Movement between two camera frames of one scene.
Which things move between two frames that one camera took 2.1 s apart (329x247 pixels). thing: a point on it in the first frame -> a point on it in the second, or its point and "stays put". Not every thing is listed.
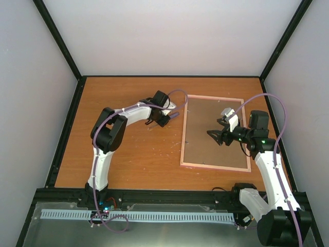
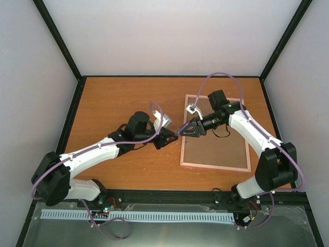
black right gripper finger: x=215 y=133 -> x=196 y=134
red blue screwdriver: x=171 y=116 -> x=182 y=127
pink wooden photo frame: x=200 y=149 stays put
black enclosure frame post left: x=52 y=29 stays put
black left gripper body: x=159 y=120 -> x=158 y=143
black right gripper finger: x=217 y=135 -> x=183 y=127
